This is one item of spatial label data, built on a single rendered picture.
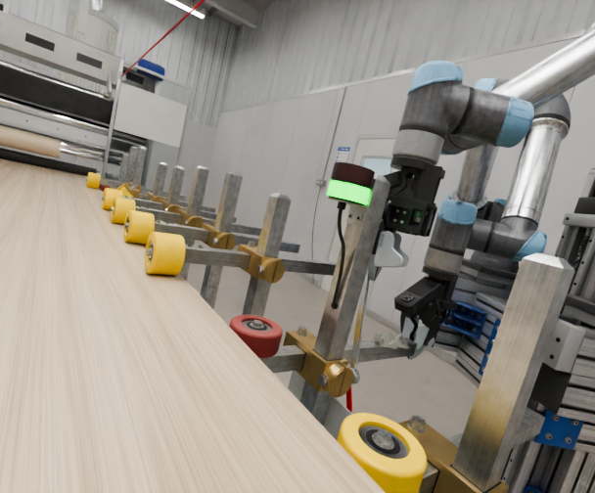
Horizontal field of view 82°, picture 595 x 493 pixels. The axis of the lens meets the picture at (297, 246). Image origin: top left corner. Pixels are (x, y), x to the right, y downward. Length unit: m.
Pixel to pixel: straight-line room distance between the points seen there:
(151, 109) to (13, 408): 2.72
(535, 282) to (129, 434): 0.38
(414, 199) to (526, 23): 3.53
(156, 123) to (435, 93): 2.54
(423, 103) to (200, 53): 9.46
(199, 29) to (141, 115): 7.30
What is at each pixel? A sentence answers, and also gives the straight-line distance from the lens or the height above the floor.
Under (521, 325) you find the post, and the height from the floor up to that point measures 1.04.
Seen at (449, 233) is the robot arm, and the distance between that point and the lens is 0.79.
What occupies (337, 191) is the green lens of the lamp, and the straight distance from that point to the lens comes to 0.49.
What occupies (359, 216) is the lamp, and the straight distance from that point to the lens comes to 0.52.
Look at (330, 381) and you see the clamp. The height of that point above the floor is 0.85.
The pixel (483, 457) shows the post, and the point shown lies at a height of 0.90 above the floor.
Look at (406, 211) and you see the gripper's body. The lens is 0.59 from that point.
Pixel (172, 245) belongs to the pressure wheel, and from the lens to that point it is 0.68.
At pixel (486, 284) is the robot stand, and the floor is 0.98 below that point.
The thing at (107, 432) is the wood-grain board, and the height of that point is 0.90.
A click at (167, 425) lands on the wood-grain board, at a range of 0.33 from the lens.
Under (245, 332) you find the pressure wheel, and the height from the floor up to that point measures 0.91.
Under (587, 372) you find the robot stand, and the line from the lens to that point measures 0.90.
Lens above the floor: 1.10
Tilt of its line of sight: 7 degrees down
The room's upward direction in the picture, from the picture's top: 14 degrees clockwise
